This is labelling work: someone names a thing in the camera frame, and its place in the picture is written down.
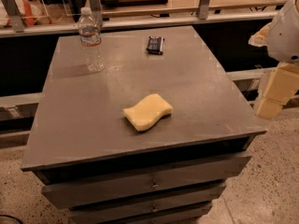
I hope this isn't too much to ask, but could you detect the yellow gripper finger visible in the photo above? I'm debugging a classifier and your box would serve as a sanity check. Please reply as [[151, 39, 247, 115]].
[[255, 63, 299, 119], [249, 23, 271, 48]]

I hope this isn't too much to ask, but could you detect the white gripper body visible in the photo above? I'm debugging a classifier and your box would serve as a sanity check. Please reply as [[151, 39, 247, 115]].
[[267, 0, 299, 63]]

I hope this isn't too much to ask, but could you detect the clear plastic water bottle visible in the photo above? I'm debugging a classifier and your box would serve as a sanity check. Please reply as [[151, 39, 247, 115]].
[[78, 7, 104, 73]]

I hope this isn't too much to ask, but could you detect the dark snack bar packet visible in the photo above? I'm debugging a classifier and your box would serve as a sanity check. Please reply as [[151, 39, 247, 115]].
[[147, 36, 164, 55]]

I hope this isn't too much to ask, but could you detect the yellow sponge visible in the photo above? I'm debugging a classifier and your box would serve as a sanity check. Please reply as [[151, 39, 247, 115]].
[[123, 93, 173, 132]]

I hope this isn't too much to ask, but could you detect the grey drawer cabinet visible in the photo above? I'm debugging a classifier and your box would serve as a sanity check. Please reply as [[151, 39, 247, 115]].
[[21, 26, 264, 224]]

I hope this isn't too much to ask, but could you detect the bottom drawer front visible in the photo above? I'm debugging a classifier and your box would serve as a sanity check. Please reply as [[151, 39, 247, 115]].
[[105, 202, 212, 224]]

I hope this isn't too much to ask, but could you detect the middle drawer with knob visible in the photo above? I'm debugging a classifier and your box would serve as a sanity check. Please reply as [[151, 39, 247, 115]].
[[69, 182, 226, 224]]

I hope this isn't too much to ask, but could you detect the drawer with knob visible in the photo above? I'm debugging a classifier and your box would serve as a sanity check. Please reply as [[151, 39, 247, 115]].
[[42, 152, 250, 209], [69, 182, 226, 224]]

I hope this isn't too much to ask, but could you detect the white orange plastic bag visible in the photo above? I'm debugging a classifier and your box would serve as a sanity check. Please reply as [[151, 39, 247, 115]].
[[0, 0, 44, 27]]

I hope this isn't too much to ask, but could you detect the top drawer with knob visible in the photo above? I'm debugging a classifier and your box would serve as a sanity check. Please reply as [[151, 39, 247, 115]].
[[42, 152, 250, 209]]

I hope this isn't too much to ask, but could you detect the black floor cable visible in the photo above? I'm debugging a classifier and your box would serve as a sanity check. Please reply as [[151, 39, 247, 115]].
[[0, 214, 24, 224]]

